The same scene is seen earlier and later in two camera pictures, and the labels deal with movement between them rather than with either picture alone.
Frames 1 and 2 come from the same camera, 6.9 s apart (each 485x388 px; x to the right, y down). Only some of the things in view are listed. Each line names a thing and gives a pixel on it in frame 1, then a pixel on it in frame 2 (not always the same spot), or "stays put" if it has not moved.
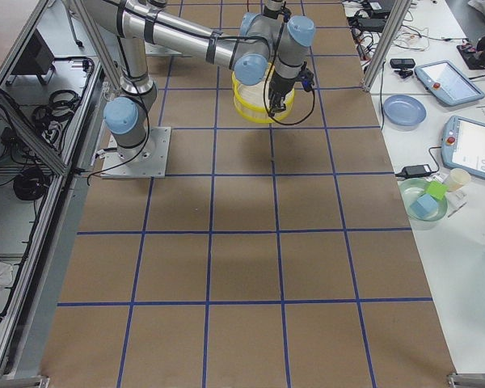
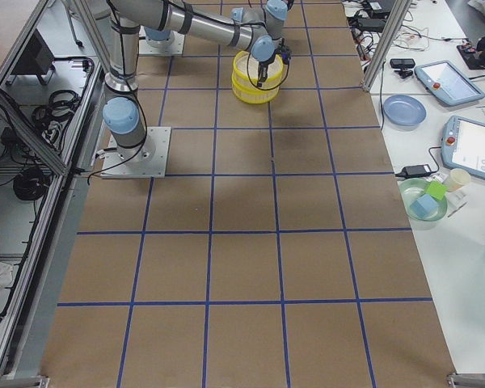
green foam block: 436,189 stays put
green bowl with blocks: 423,200 stays put
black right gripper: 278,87 -> 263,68
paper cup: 458,177 stays put
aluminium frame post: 399,10 stays put
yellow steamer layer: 259,116 -> 253,95
